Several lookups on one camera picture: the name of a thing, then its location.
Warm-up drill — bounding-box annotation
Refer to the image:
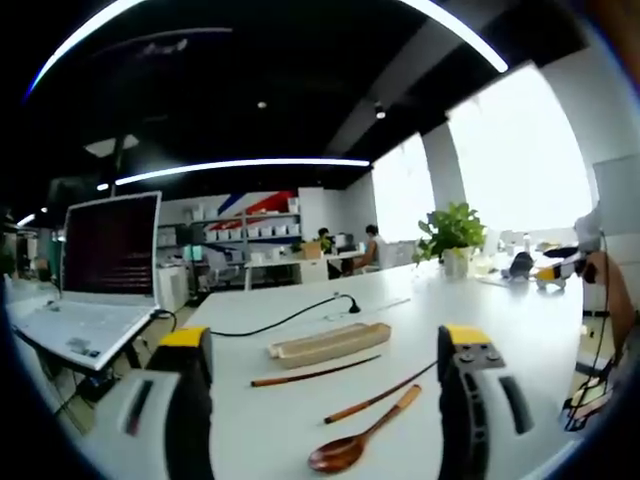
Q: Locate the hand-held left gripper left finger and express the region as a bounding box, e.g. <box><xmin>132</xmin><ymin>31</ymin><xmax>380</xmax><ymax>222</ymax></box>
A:
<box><xmin>74</xmin><ymin>327</ymin><xmax>216</xmax><ymax>480</ymax></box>

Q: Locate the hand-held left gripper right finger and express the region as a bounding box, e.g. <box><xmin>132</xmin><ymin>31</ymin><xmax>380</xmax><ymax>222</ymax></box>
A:
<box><xmin>437</xmin><ymin>323</ymin><xmax>585</xmax><ymax>480</ymax></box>

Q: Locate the brown wooden chopstick utensil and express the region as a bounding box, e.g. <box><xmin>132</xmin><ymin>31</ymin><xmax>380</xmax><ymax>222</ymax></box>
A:
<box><xmin>250</xmin><ymin>354</ymin><xmax>383</xmax><ymax>388</ymax></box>
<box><xmin>323</xmin><ymin>360</ymin><xmax>441</xmax><ymax>426</ymax></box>

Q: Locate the brown wooden spoon utensil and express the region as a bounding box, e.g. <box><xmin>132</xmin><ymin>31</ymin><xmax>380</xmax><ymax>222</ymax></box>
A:
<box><xmin>306</xmin><ymin>383</ymin><xmax>423</xmax><ymax>476</ymax></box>

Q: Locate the beige wooden cutlery case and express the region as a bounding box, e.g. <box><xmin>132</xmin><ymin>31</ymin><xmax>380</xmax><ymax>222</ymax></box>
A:
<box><xmin>267</xmin><ymin>322</ymin><xmax>393</xmax><ymax>371</ymax></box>

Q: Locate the small black object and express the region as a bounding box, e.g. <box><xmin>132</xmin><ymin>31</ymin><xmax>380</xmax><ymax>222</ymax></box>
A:
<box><xmin>508</xmin><ymin>251</ymin><xmax>535</xmax><ymax>277</ymax></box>

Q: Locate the green potted plant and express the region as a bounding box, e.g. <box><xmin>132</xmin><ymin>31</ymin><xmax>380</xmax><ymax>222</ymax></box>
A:
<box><xmin>411</xmin><ymin>200</ymin><xmax>488</xmax><ymax>279</ymax></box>

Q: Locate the office chair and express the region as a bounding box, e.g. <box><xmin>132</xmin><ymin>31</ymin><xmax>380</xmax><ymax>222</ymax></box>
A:
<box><xmin>205</xmin><ymin>248</ymin><xmax>242</xmax><ymax>289</ymax></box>

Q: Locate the white laptop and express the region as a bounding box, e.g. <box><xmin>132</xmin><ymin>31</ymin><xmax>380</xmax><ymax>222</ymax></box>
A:
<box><xmin>9</xmin><ymin>190</ymin><xmax>164</xmax><ymax>373</ymax></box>

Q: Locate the white office desk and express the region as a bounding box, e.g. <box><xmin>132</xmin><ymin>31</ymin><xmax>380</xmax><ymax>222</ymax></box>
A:
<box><xmin>243</xmin><ymin>251</ymin><xmax>364</xmax><ymax>291</ymax></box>

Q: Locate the shelf with white boxes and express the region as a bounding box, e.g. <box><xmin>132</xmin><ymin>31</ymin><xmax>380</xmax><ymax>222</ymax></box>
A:
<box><xmin>158</xmin><ymin>197</ymin><xmax>304</xmax><ymax>254</ymax></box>

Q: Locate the straight ceiling light strip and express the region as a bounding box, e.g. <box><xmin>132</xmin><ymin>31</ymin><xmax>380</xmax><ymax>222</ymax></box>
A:
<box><xmin>114</xmin><ymin>157</ymin><xmax>372</xmax><ymax>187</ymax></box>

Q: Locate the curved ceiling light strip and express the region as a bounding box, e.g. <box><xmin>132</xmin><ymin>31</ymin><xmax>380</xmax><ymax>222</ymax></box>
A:
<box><xmin>25</xmin><ymin>0</ymin><xmax>510</xmax><ymax>99</ymax></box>

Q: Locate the thin dark gripper cable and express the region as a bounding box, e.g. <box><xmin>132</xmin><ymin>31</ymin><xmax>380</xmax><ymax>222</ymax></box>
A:
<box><xmin>563</xmin><ymin>230</ymin><xmax>620</xmax><ymax>432</ymax></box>

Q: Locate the black power cable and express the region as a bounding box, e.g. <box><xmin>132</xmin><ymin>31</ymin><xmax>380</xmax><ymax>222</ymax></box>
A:
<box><xmin>153</xmin><ymin>294</ymin><xmax>363</xmax><ymax>339</ymax></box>

